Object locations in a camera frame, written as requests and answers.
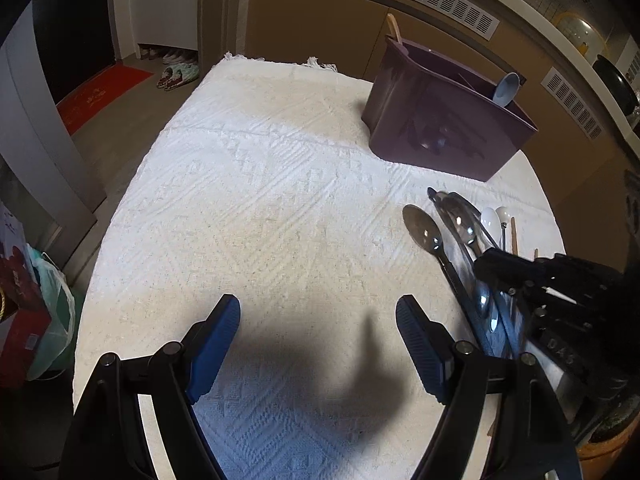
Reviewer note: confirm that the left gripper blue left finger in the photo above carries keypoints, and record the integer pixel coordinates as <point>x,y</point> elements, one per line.
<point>208,344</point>

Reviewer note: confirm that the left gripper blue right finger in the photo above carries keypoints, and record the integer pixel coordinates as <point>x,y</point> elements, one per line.
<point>429,345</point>

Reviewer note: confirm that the dark spatula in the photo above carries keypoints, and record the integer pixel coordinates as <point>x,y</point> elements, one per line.
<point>503,342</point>

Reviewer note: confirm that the dark brown spoon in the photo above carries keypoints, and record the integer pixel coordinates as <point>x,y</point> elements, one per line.
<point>425,232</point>

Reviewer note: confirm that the blue plastic serving spoon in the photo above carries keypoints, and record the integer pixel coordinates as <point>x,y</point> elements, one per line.
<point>506,89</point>

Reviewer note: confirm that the wooden handled utensil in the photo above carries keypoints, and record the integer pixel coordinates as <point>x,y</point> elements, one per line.
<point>393,27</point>

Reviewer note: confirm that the white ball-handled metal spoon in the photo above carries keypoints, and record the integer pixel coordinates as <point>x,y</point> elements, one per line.
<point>504,217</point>

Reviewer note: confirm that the shiny steel spoon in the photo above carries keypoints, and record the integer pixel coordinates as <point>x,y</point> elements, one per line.
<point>486,303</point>

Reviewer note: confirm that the green plastic bag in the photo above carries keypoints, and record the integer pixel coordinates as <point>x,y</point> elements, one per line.
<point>61,305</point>

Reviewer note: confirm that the white textured table cloth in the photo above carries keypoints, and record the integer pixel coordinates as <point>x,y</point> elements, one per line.
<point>263,186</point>

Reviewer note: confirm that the red snack bag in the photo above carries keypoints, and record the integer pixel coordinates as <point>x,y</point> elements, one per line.
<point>24,315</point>

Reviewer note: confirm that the purple plastic utensil bin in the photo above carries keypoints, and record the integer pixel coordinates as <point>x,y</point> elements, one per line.
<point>427,110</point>

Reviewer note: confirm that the black frying pan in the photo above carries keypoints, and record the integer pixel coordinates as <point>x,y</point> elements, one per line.
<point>617,84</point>

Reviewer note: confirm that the red door mat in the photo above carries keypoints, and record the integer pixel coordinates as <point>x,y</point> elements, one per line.
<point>96,93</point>

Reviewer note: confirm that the pair of slippers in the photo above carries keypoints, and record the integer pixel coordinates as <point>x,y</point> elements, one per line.
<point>177,75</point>

